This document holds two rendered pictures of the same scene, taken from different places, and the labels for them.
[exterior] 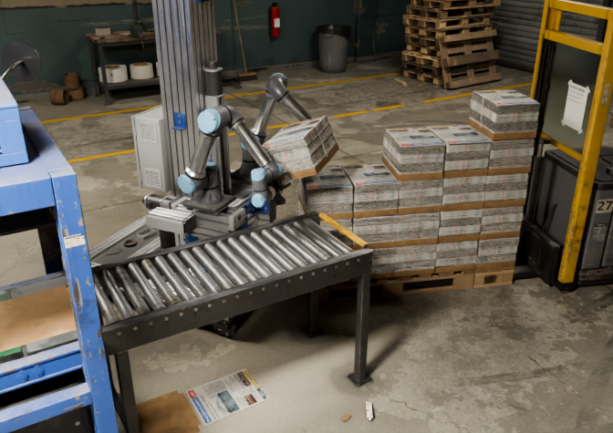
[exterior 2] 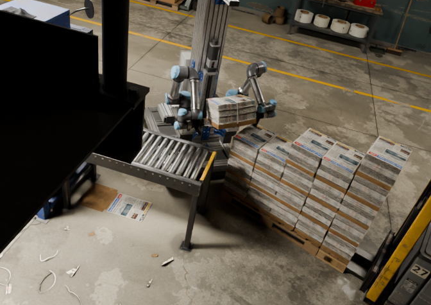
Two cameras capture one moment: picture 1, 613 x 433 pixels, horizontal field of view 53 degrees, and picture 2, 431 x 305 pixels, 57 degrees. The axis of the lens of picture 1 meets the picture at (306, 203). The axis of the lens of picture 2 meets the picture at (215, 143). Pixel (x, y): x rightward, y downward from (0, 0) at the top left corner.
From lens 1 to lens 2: 2.19 m
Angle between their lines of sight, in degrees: 35
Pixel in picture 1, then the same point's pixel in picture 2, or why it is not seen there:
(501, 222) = (346, 230)
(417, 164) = (299, 159)
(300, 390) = (156, 229)
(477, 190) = (335, 200)
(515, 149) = (371, 189)
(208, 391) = (126, 200)
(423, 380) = (210, 272)
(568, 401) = not seen: outside the picture
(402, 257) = (276, 207)
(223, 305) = (109, 162)
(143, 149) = not seen: hidden behind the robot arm
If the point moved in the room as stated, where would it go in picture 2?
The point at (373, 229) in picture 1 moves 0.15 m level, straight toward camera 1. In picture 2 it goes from (263, 180) to (252, 185)
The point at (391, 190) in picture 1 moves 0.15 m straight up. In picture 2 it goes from (279, 164) to (284, 152)
